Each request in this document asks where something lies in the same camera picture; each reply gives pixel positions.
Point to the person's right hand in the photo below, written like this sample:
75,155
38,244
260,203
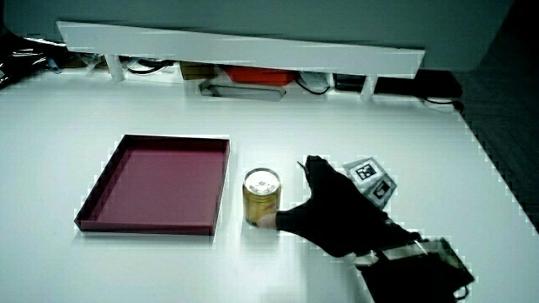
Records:
337,210

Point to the gold red bull can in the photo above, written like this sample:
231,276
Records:
261,202

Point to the person's right forearm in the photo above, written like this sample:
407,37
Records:
412,278

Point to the white desk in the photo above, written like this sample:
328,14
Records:
379,126

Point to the white desk shelf riser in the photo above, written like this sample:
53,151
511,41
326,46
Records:
252,50

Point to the white power adapter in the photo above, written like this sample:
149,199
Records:
313,80

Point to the grey flat device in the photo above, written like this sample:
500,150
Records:
244,91

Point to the orange box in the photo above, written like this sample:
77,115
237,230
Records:
259,76

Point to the maroon shallow tray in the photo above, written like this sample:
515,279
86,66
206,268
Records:
160,189

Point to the brown cardboard box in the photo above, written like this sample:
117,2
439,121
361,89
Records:
197,70

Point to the black plastic bag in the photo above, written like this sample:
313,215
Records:
23,56

